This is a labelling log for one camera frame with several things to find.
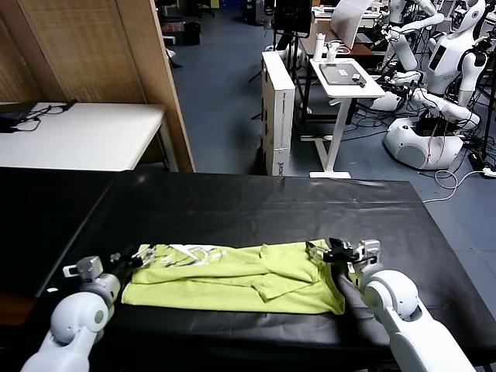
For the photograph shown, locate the tall white cardboard box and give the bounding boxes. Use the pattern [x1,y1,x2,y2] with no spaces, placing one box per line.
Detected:
[260,50,296,177]

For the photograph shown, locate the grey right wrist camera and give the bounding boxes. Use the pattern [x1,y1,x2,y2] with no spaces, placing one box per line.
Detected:
[354,239,381,264]

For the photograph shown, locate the black monitor on stand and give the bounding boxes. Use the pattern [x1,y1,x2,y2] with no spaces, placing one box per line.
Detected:
[273,0,313,40]

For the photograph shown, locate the white cup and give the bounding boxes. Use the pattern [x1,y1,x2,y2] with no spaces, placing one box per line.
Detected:
[325,41,350,63]

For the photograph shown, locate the small white robot base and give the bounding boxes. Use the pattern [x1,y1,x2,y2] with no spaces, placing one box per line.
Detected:
[367,91,405,112]

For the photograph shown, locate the white bottle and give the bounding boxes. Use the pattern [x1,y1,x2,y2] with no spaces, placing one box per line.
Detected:
[312,33,326,62]

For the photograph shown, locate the wooden partition screen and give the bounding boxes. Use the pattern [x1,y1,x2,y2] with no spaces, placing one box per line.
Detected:
[0,0,196,174]

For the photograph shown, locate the white floor cable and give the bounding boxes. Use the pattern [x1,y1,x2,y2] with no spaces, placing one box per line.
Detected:
[421,166,485,205]

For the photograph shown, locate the yellow-green t-shirt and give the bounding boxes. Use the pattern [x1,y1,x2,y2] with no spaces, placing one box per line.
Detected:
[121,239,346,315]

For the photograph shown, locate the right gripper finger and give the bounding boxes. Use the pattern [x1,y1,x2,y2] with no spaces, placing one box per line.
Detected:
[328,237,352,253]
[305,240,330,264]

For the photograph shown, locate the black flat device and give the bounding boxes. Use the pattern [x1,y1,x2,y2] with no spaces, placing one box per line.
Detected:
[0,111,30,135]

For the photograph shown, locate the white height-adjustable side desk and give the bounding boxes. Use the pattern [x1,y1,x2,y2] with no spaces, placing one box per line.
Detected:
[300,57,387,179]

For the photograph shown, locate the black side table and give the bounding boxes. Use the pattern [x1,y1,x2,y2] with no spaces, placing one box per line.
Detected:
[0,167,119,299]

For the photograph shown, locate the white rectangular table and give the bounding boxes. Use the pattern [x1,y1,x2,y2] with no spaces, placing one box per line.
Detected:
[0,101,179,172]

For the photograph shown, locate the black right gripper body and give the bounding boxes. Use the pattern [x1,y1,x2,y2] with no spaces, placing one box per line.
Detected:
[323,247,360,269]

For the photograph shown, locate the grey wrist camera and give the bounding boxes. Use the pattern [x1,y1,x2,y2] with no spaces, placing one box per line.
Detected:
[354,239,381,264]
[63,256,105,281]

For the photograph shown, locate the grey closed laptop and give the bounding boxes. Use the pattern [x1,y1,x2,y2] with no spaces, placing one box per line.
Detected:
[318,63,367,87]

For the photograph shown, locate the brown wooden desk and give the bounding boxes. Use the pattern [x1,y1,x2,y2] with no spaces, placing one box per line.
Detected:
[298,19,388,59]

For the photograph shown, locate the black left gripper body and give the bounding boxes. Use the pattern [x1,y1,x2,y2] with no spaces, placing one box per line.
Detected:
[111,259,137,286]

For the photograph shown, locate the white humanoid robot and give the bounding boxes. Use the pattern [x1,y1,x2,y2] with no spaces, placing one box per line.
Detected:
[385,0,445,73]
[381,0,488,171]

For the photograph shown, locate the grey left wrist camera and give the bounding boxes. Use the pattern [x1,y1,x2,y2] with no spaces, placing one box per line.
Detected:
[63,256,105,281]

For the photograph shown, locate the black plastic table cover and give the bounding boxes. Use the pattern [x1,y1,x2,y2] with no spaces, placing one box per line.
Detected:
[34,170,496,365]

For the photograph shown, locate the white tilted board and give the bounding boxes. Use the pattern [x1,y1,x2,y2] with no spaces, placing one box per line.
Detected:
[329,0,375,50]

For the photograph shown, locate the black cable bundle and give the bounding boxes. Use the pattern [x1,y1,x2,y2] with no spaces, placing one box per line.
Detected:
[11,99,78,133]

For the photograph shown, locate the black waste bin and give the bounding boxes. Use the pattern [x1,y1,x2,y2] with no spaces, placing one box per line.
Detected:
[181,21,202,47]

